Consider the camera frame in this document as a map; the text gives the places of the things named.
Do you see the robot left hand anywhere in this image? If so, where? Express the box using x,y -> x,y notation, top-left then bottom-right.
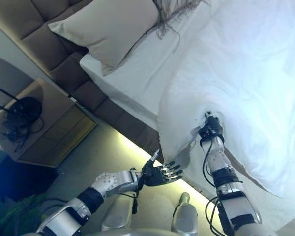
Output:
140,148 -> 184,187

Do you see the large beige pillow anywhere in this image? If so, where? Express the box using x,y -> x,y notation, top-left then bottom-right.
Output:
48,0 -> 160,76

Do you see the white duvet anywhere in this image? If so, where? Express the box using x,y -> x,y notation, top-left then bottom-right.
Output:
157,0 -> 295,200

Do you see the silver robot right leg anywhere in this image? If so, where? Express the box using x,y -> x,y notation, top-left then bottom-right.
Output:
171,191 -> 200,233

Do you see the silver robot left leg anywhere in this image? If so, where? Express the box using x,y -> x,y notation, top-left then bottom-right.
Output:
100,194 -> 138,233

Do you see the black round lamp base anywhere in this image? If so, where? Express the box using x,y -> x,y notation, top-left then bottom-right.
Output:
12,97 -> 43,121

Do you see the silver robot torso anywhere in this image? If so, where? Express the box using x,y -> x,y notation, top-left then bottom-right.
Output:
108,227 -> 236,236

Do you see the woven fringed decorative cushion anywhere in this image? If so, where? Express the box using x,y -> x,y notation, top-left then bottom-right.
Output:
135,0 -> 202,49

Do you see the silver robot leg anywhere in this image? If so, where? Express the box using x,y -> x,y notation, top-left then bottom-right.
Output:
171,191 -> 200,233
100,194 -> 138,233

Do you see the black cable bundle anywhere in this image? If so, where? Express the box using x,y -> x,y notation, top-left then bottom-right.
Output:
2,108 -> 44,153

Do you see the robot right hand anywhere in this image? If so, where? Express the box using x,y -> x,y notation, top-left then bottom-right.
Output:
198,112 -> 223,139

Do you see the wooden nightstand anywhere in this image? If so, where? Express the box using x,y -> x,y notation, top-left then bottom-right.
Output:
0,77 -> 98,168

